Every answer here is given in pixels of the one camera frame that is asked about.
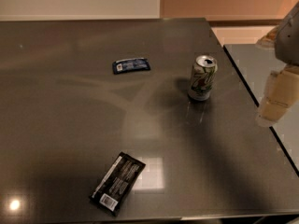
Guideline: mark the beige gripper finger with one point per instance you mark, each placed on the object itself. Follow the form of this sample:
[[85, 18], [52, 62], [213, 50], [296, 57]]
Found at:
[[280, 93], [268, 40]]

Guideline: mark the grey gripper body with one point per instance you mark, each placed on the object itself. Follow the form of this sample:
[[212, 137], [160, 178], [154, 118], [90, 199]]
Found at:
[[289, 41]]

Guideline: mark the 7up soda can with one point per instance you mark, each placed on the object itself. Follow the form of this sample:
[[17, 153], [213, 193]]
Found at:
[[203, 72]]

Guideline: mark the black rxbar chocolate wrapper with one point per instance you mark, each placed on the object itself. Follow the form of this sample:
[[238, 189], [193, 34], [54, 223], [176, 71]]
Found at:
[[116, 184]]

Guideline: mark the blue snack packet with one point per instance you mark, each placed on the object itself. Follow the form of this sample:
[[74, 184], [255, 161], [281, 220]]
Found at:
[[130, 65]]

